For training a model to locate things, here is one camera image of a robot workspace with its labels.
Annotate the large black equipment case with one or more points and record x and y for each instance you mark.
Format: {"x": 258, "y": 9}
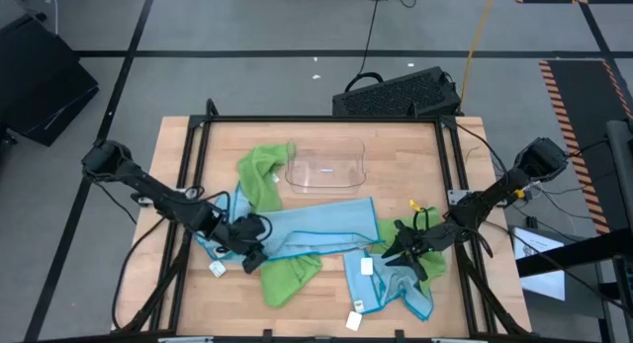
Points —
{"x": 39, "y": 81}

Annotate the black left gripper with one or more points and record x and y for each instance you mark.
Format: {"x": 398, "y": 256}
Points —
{"x": 242, "y": 234}

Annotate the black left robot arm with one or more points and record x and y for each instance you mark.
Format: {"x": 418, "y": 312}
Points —
{"x": 153, "y": 190}

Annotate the yellow plug connector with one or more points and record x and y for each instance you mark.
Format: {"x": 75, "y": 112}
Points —
{"x": 519, "y": 194}

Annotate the black metal stand beam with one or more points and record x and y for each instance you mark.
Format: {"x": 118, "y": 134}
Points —
{"x": 593, "y": 249}

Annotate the white towel hang tag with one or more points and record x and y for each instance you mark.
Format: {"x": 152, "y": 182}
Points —
{"x": 217, "y": 269}
{"x": 354, "y": 321}

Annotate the grey metal post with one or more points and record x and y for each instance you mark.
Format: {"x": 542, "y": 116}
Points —
{"x": 620, "y": 160}

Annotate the white printed sheet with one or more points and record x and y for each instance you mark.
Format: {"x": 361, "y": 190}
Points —
{"x": 544, "y": 286}

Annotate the clear plastic bin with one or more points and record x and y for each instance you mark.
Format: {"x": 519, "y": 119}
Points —
{"x": 326, "y": 165}

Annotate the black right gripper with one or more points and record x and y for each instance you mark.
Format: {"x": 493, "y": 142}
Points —
{"x": 432, "y": 239}

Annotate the black perforated computer case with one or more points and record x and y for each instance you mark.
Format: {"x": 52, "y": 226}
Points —
{"x": 395, "y": 93}

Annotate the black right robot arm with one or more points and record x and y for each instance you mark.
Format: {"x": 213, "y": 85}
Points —
{"x": 494, "y": 190}

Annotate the green microfiber towel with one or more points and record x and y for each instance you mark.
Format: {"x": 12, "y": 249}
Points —
{"x": 287, "y": 283}
{"x": 383, "y": 231}
{"x": 257, "y": 180}

